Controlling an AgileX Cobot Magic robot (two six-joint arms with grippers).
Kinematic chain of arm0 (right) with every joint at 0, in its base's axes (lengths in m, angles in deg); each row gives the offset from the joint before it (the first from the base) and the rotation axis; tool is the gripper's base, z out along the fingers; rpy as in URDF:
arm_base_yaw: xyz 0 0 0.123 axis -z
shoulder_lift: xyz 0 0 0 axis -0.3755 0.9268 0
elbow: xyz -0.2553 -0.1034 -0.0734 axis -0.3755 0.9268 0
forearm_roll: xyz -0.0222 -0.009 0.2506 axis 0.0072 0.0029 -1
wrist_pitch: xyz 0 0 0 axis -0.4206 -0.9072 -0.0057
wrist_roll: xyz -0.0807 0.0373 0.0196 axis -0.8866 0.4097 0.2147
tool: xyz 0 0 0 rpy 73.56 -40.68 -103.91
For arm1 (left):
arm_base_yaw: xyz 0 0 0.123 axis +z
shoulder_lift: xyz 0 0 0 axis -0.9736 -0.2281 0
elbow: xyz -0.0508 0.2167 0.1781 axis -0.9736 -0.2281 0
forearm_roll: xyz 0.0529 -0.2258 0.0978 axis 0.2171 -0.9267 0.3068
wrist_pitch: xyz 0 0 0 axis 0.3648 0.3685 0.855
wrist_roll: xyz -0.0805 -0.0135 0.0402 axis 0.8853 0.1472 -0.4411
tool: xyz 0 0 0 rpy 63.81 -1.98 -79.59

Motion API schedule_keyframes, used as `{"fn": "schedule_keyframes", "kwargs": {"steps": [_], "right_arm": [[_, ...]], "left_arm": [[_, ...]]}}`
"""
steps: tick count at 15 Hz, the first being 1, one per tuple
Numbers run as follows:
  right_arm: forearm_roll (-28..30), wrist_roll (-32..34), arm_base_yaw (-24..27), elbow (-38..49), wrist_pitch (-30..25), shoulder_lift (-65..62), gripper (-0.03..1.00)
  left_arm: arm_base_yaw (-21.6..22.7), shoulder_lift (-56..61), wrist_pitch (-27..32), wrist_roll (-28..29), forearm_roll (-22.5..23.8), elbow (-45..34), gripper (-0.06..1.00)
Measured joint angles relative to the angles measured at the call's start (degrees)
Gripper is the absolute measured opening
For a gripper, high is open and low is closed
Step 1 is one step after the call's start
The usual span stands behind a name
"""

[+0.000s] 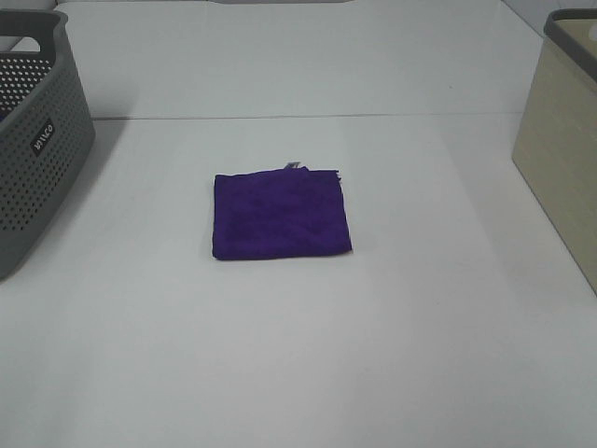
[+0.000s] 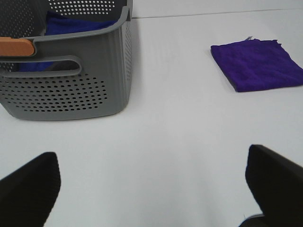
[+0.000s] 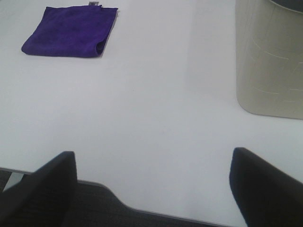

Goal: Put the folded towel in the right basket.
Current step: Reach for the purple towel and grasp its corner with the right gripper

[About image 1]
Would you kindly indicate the grey perforated plastic basket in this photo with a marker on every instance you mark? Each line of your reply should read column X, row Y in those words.
column 46, row 130

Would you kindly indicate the beige storage box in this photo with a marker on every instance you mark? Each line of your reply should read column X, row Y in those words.
column 555, row 148

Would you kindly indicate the purple towel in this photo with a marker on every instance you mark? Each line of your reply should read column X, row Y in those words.
column 293, row 212

